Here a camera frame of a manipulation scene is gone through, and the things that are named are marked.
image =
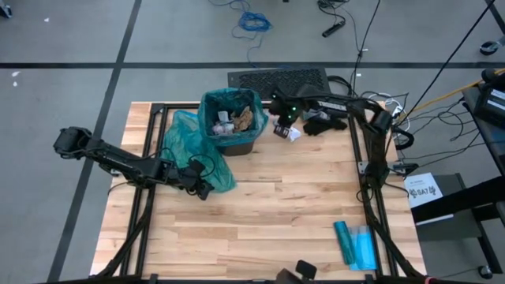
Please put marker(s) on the teal plastic trash bag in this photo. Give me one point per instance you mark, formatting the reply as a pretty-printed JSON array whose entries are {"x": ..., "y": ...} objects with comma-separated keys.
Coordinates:
[
  {"x": 205, "y": 110},
  {"x": 179, "y": 130}
]

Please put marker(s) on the white paper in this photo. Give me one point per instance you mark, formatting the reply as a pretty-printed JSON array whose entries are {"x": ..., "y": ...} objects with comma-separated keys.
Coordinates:
[{"x": 294, "y": 134}]

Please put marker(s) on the black power strip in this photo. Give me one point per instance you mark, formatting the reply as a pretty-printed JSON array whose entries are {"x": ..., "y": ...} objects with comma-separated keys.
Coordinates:
[{"x": 333, "y": 28}]

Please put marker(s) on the black metal table frame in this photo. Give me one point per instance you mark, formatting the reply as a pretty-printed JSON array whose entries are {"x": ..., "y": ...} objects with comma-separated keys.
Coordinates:
[{"x": 177, "y": 105}]

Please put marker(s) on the black perforated computer case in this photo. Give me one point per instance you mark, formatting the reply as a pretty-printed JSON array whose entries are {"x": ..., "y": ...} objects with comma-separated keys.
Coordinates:
[{"x": 292, "y": 77}]

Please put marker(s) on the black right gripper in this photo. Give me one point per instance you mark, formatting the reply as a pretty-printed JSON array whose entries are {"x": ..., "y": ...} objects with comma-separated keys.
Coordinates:
[{"x": 288, "y": 104}]

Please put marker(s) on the black plastic trash bin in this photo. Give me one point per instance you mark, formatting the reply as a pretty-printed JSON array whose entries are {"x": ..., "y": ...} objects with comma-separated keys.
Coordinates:
[{"x": 236, "y": 149}]

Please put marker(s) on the black fabric glove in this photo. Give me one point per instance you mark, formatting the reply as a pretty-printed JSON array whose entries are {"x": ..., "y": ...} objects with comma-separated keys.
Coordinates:
[{"x": 323, "y": 127}]

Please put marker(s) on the white printed paper sign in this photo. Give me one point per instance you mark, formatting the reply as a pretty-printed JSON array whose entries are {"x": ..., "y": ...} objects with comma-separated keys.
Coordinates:
[{"x": 422, "y": 189}]

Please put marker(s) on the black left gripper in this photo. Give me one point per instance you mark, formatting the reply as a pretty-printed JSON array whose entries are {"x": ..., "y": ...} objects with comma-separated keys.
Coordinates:
[{"x": 177, "y": 177}]

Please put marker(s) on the white power strip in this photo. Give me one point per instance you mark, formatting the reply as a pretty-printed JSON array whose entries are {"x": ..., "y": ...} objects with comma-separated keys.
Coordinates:
[{"x": 397, "y": 113}]

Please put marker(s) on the black thin pole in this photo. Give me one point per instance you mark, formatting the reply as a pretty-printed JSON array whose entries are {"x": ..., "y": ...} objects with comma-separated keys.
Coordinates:
[{"x": 447, "y": 59}]

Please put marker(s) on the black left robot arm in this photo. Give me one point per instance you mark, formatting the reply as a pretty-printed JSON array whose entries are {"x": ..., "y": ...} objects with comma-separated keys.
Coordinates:
[{"x": 110, "y": 158}]

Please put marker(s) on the teal trash bag roll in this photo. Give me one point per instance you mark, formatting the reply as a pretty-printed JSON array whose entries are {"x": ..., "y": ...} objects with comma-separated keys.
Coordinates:
[{"x": 344, "y": 240}]

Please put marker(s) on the black caster wheel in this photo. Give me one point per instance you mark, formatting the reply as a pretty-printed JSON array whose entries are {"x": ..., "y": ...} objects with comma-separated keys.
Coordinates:
[
  {"x": 4, "y": 11},
  {"x": 485, "y": 272},
  {"x": 489, "y": 47}
]

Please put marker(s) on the white paper ball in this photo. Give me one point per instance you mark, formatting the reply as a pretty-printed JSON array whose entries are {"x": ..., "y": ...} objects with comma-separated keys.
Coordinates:
[{"x": 223, "y": 128}]

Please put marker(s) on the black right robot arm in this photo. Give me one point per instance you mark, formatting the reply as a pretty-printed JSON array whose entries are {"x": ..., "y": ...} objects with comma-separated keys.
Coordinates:
[{"x": 376, "y": 150}]

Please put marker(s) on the white wrapper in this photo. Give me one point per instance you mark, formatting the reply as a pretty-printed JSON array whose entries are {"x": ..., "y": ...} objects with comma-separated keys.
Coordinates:
[{"x": 223, "y": 116}]

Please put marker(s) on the black device with screen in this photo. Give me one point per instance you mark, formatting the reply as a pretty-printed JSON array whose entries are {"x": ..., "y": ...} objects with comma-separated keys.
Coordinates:
[{"x": 493, "y": 102}]

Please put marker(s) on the large brown paper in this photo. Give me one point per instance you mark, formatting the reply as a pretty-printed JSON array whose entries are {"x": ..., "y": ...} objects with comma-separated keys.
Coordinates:
[{"x": 242, "y": 118}]

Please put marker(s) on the black equipment cart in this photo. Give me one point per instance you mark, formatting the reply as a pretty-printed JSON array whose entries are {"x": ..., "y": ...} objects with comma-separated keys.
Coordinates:
[{"x": 453, "y": 203}]

